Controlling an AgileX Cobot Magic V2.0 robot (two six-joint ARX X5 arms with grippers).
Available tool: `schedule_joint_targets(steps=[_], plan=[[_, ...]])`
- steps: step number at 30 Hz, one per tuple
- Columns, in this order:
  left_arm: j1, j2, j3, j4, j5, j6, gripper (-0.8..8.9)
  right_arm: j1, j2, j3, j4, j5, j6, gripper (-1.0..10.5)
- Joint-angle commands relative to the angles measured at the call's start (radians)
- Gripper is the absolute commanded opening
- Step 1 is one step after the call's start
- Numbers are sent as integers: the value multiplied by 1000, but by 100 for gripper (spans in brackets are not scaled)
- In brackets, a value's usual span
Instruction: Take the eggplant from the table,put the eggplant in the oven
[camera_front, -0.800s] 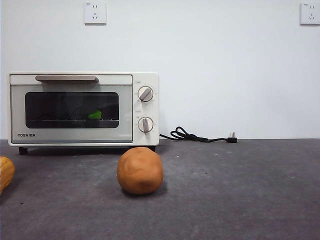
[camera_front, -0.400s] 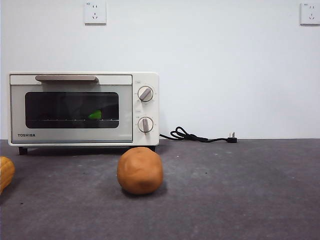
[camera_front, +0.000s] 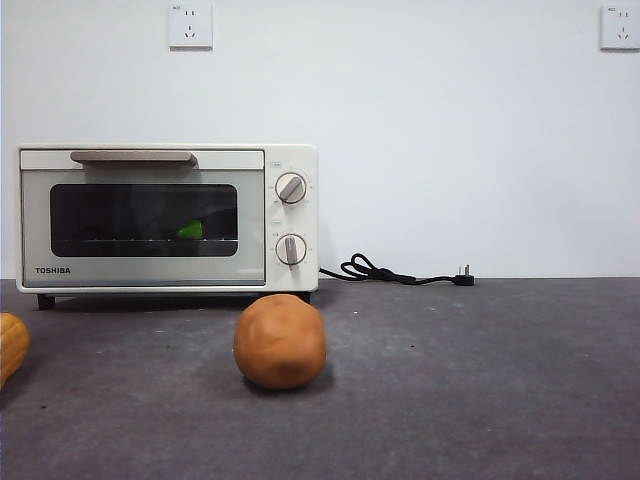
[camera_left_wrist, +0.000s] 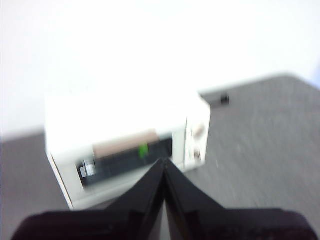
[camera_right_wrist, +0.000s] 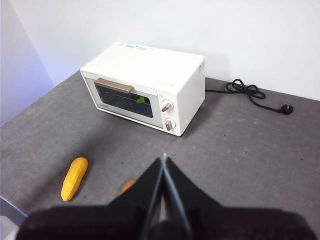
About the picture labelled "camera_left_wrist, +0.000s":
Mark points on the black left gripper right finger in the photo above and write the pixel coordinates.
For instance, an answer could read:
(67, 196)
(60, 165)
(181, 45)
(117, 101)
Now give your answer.
(225, 225)

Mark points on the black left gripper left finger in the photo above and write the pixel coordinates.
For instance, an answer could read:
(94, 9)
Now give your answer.
(112, 222)

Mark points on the white Toshiba toaster oven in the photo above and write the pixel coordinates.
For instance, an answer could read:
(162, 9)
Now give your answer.
(125, 112)

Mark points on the beige oven knob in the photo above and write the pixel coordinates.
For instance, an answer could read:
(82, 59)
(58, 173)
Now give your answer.
(198, 130)
(197, 154)

